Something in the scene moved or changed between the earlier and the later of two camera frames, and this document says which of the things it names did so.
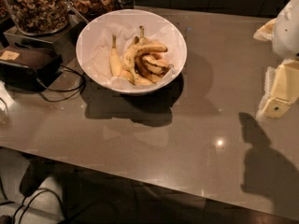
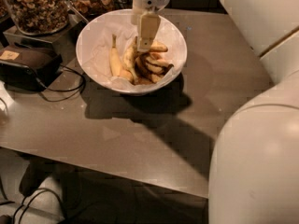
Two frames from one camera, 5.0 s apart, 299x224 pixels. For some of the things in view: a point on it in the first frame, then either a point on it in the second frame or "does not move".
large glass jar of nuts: x=37 y=10 does not move
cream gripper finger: x=281 y=89 → x=149 y=24
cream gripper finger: x=265 y=33 → x=135 y=16
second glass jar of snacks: x=92 y=1 does not move
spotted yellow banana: x=139 y=48 does not move
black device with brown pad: x=28 y=69 does not move
